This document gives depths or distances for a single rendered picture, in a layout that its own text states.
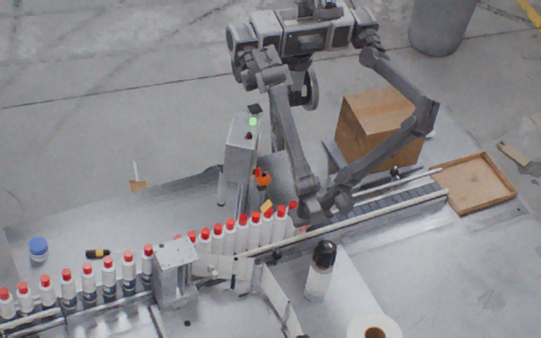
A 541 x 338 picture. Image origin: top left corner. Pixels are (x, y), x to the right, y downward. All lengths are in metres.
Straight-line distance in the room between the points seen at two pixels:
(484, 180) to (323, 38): 1.02
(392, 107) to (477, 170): 0.53
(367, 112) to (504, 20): 2.77
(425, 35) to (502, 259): 2.35
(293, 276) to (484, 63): 2.88
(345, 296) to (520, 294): 0.72
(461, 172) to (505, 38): 2.31
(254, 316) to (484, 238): 1.07
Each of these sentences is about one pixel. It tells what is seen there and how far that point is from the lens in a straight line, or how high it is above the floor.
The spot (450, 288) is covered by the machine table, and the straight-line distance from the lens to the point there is 3.60.
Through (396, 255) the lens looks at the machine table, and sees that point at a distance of 3.63.
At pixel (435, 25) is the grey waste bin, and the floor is 0.25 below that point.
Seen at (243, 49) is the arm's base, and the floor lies 1.49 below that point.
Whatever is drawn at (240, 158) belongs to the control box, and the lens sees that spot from 3.05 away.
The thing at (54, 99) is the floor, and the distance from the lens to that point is 5.29.
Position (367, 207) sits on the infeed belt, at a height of 0.88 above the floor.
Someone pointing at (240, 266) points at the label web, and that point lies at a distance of 3.27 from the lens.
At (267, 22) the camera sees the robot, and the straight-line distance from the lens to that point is 3.42.
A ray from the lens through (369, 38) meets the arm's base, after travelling 3.51.
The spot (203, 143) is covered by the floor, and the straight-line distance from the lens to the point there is 5.03.
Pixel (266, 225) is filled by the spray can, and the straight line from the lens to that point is 3.38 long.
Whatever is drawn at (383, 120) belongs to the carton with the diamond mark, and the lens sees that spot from 3.71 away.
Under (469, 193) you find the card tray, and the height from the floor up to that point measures 0.83.
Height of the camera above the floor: 3.67
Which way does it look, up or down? 48 degrees down
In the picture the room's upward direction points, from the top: 9 degrees clockwise
